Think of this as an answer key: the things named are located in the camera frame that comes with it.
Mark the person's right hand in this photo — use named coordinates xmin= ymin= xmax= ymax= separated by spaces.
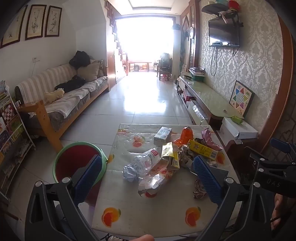
xmin=274 ymin=193 xmax=296 ymax=231

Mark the pink foil wrapper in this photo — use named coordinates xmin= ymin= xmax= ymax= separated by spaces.
xmin=201 ymin=127 xmax=223 ymax=151

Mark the white cardboard box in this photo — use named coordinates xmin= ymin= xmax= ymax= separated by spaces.
xmin=218 ymin=117 xmax=259 ymax=140

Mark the brown wooden door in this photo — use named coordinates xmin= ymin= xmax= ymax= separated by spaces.
xmin=106 ymin=49 xmax=116 ymax=92

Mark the cream plush toy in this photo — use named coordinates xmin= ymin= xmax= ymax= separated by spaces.
xmin=44 ymin=89 xmax=65 ymax=104

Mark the wall mounted television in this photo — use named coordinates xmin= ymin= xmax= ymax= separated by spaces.
xmin=208 ymin=17 xmax=241 ymax=48

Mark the black bag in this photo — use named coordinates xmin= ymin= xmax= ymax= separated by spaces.
xmin=69 ymin=50 xmax=91 ymax=69

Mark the children's book rack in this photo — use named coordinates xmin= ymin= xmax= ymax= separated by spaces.
xmin=0 ymin=81 xmax=33 ymax=186

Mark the person's shoe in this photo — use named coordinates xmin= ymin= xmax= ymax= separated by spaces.
xmin=102 ymin=234 xmax=125 ymax=241

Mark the orange plastic bag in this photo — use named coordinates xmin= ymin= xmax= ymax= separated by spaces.
xmin=172 ymin=126 xmax=194 ymax=147

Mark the low wooden bench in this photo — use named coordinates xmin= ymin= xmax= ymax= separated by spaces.
xmin=128 ymin=61 xmax=152 ymax=73

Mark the green bucket with red inside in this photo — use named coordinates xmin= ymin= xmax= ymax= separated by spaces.
xmin=53 ymin=142 xmax=109 ymax=187

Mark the clear plastic wrapper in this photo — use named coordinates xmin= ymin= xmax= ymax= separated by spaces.
xmin=137 ymin=160 xmax=175 ymax=198

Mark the star pattern checkers board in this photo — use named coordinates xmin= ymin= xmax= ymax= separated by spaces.
xmin=229 ymin=80 xmax=255 ymax=117

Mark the wooden frame striped sofa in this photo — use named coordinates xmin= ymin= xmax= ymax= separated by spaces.
xmin=15 ymin=59 xmax=109 ymax=153

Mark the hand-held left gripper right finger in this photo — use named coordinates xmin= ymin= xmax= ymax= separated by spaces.
xmin=193 ymin=154 xmax=274 ymax=241

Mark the long television cabinet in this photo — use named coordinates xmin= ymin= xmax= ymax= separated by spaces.
xmin=177 ymin=75 xmax=245 ymax=130

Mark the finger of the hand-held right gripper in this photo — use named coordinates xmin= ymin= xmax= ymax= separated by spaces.
xmin=269 ymin=137 xmax=296 ymax=163
xmin=245 ymin=146 xmax=296 ymax=174

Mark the light sofa seat cover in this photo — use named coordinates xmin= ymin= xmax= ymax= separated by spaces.
xmin=44 ymin=76 xmax=108 ymax=117

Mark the yellow drink carton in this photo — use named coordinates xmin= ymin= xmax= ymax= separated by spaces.
xmin=161 ymin=141 xmax=181 ymax=171

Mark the fruit print tablecloth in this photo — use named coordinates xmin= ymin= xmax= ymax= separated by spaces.
xmin=91 ymin=123 xmax=241 ymax=238

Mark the white wire book rack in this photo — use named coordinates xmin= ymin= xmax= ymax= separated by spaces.
xmin=0 ymin=80 xmax=36 ymax=202

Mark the beige pillow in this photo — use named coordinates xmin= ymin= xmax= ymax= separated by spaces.
xmin=77 ymin=60 xmax=100 ymax=82

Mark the green box with papers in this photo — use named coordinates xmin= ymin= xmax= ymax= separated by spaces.
xmin=188 ymin=67 xmax=206 ymax=81

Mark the silver foil wrapper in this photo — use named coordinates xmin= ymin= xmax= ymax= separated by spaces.
xmin=193 ymin=178 xmax=210 ymax=200

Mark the dark wooden cabinet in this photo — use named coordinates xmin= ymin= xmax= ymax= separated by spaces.
xmin=225 ymin=137 xmax=255 ymax=179

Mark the wooden staircase railing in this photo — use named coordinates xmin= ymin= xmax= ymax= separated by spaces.
xmin=104 ymin=0 xmax=130 ymax=77

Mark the black television cable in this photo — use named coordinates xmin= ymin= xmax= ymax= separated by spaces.
xmin=209 ymin=46 xmax=217 ymax=77

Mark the framed botanical picture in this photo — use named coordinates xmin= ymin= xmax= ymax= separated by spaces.
xmin=25 ymin=4 xmax=47 ymax=41
xmin=0 ymin=5 xmax=28 ymax=49
xmin=45 ymin=5 xmax=62 ymax=37

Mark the black clothing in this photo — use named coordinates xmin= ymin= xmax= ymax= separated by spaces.
xmin=55 ymin=75 xmax=86 ymax=93

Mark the white milk carton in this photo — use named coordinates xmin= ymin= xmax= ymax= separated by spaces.
xmin=154 ymin=126 xmax=173 ymax=144

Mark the long yellow box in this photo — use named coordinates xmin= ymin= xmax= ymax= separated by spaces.
xmin=187 ymin=139 xmax=219 ymax=161

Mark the clear plastic bottle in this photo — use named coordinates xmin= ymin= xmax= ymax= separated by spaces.
xmin=122 ymin=148 xmax=162 ymax=183

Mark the chair with dark bag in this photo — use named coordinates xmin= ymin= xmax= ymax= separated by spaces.
xmin=157 ymin=53 xmax=174 ymax=81

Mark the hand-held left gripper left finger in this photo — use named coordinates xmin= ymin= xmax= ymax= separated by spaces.
xmin=25 ymin=154 xmax=104 ymax=241

